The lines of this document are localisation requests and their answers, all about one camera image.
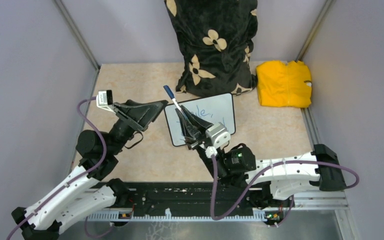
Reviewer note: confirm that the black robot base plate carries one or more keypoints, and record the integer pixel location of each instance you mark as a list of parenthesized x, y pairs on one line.
[(226, 198)]

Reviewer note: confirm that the small whiteboard black frame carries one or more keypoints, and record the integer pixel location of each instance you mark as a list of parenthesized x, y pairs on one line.
[(214, 109)]

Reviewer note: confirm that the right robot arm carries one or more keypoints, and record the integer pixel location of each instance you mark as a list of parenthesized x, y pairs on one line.
[(239, 167)]

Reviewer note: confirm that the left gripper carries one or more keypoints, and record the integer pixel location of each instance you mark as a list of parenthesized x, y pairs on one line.
[(139, 115)]

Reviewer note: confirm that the folded yellow garment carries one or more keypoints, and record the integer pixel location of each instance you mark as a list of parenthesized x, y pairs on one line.
[(281, 84)]

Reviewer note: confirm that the aluminium rail frame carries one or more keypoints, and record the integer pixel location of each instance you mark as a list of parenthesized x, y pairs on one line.
[(190, 202)]

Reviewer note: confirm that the black floral blanket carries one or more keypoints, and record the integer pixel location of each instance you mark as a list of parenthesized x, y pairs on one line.
[(215, 38)]

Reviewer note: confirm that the blue marker cap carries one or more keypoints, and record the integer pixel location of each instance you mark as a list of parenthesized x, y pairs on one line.
[(169, 92)]

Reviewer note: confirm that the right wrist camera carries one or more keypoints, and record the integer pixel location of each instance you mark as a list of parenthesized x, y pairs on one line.
[(219, 137)]

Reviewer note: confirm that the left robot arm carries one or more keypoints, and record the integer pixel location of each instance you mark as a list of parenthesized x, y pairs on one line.
[(65, 205)]

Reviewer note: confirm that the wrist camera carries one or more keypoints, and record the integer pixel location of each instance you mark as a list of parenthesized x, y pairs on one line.
[(105, 98), (219, 137)]

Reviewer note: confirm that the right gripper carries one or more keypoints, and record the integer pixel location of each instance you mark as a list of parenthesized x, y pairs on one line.
[(191, 133)]

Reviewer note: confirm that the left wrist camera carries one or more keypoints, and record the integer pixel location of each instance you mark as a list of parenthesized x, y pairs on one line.
[(105, 98)]

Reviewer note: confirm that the white marker pen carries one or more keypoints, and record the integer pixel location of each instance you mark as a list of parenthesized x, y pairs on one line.
[(176, 102)]

